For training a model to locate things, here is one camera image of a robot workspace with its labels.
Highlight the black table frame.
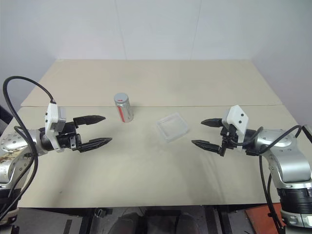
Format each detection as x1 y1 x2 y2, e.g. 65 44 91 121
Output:
65 203 281 234

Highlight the orange mat on floor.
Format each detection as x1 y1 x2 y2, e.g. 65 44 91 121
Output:
245 203 288 234

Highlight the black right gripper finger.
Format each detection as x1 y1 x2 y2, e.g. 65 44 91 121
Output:
191 139 222 154
200 118 223 128

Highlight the clear square plastic container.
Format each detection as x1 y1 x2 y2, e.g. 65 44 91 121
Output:
156 112 190 143

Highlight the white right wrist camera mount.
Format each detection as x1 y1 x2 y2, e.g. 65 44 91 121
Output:
223 104 249 144

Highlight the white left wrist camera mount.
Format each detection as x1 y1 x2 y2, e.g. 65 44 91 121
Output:
44 102 67 153

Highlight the silver red can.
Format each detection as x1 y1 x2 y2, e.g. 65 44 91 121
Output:
113 92 134 123

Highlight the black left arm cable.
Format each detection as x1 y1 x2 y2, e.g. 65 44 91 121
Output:
0 76 57 221

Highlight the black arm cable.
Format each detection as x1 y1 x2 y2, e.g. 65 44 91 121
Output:
234 124 312 234
0 76 57 221

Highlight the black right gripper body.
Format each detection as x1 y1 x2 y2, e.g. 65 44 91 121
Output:
218 123 239 157

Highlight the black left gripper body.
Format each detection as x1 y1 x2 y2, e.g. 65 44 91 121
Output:
56 121 82 152

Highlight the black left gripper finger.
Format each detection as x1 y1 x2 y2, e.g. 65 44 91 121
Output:
79 137 113 153
73 115 107 128

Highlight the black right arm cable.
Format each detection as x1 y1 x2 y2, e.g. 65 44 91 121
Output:
234 124 312 234

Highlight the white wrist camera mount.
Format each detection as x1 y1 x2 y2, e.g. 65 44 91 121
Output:
223 104 249 144
44 102 67 153

